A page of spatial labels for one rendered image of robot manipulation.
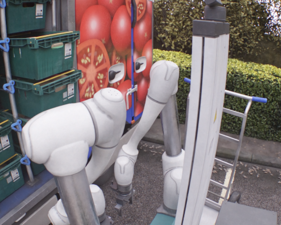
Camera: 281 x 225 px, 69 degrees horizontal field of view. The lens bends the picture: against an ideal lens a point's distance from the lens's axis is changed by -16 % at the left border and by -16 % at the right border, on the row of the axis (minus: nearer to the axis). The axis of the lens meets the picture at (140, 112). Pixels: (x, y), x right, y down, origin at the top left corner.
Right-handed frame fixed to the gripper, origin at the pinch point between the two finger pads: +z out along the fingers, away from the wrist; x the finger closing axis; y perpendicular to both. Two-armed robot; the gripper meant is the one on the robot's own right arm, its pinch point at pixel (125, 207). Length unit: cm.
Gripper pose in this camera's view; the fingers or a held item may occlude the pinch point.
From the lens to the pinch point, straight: 154.3
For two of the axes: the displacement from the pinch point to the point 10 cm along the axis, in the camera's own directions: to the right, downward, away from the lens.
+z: 0.0, 9.2, 3.9
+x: 4.6, -3.5, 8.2
